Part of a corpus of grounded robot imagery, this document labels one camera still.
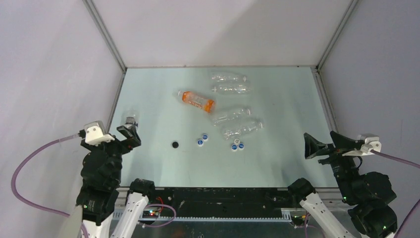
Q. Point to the left electronics board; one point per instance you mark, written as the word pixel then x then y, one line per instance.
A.
pixel 150 214

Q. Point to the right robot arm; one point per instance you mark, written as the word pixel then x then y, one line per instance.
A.
pixel 369 194

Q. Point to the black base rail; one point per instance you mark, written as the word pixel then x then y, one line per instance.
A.
pixel 226 202

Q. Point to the clear bottle far top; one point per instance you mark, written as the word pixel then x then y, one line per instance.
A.
pixel 228 77

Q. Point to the blue cap right lower-right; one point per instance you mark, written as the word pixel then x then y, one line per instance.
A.
pixel 241 146

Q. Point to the blue cap left lower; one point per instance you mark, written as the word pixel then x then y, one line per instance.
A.
pixel 200 142

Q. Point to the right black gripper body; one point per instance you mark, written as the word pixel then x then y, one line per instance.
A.
pixel 338 162

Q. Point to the electronics board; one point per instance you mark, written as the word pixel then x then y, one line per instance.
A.
pixel 150 214
pixel 300 221

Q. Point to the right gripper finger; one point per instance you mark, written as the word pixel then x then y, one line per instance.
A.
pixel 314 148
pixel 344 143

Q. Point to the blue cap right lower-left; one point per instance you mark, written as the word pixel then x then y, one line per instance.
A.
pixel 234 147

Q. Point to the orange labelled bottle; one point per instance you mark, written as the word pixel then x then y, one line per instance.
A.
pixel 192 98

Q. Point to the clear bottle second row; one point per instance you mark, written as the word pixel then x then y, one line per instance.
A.
pixel 230 89

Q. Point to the white cable duct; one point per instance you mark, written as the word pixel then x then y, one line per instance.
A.
pixel 284 217

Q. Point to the small clear bottle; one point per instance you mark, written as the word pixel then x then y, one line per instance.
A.
pixel 130 118

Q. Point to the blue cap left upper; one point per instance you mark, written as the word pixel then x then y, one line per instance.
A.
pixel 205 137

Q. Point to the right electronics board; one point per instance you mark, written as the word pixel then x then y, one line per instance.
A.
pixel 300 221

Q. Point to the clear bottle middle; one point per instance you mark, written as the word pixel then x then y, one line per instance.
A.
pixel 229 114

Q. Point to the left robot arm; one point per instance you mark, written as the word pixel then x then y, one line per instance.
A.
pixel 101 178

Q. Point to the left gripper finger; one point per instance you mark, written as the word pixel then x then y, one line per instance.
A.
pixel 125 146
pixel 130 133

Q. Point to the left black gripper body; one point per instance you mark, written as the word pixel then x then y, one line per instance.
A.
pixel 118 157

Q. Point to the clear bottle nearest caps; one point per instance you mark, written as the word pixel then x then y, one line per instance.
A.
pixel 241 128

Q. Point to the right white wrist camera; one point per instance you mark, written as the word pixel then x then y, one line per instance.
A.
pixel 370 143

